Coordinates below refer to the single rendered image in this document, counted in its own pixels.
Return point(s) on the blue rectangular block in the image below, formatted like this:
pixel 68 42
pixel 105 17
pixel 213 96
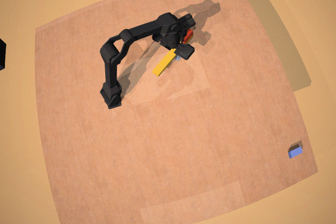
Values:
pixel 295 152

